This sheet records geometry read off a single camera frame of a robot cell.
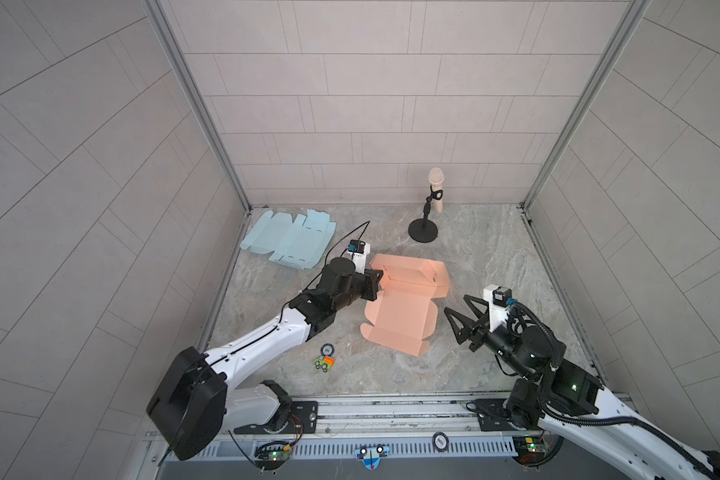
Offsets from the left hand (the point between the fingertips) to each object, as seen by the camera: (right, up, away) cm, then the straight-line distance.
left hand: (390, 271), depth 77 cm
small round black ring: (-17, -22, +5) cm, 29 cm away
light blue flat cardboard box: (-31, +6, +28) cm, 43 cm away
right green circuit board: (+32, -39, -8) cm, 51 cm away
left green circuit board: (-27, -40, -12) cm, 50 cm away
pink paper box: (+3, -9, -6) cm, 12 cm away
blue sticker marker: (-5, -39, -12) cm, 41 cm away
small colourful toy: (-17, -24, +1) cm, 29 cm away
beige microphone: (+14, +26, +12) cm, 32 cm away
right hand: (+13, -7, -10) cm, 19 cm away
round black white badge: (+11, -38, -9) cm, 41 cm away
